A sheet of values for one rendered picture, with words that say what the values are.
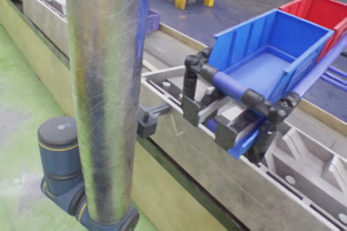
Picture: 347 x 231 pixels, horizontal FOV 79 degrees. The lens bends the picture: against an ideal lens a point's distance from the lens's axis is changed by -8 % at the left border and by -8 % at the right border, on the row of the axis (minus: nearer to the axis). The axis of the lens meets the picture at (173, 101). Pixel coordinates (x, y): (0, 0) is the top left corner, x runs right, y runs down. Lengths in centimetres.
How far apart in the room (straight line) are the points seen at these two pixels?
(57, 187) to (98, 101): 38
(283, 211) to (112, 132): 50
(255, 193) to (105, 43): 57
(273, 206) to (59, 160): 55
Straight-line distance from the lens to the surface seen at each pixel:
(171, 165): 90
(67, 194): 66
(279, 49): 75
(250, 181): 69
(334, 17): 100
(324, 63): 63
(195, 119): 50
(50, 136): 55
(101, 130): 34
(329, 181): 87
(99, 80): 29
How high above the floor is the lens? 149
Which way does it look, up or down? 39 degrees down
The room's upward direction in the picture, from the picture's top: 9 degrees clockwise
